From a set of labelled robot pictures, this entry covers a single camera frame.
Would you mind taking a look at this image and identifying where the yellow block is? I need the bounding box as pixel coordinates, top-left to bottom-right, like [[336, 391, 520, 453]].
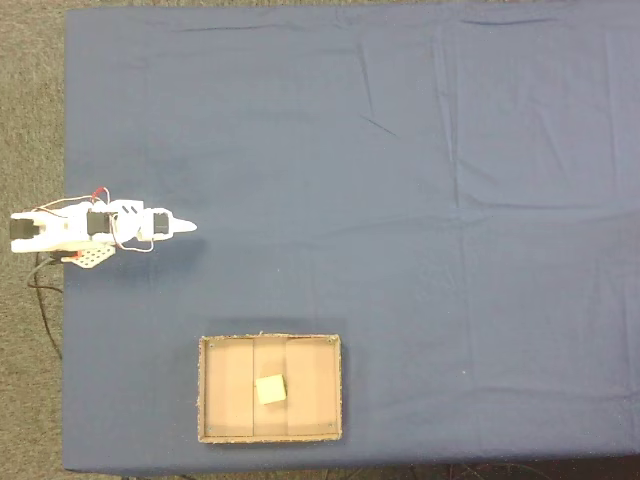
[[254, 373, 289, 406]]

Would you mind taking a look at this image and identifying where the black power cable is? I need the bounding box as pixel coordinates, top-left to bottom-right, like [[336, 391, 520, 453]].
[[26, 253, 67, 361]]

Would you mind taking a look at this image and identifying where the red and white wire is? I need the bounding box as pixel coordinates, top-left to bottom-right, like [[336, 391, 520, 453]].
[[110, 214, 155, 254], [30, 186, 112, 217]]

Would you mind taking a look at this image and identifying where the shallow cardboard box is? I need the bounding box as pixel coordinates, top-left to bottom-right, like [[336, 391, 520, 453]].
[[197, 333, 344, 445]]

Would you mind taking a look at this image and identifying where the blue tablecloth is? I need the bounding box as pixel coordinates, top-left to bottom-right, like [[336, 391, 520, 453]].
[[61, 0, 640, 475]]

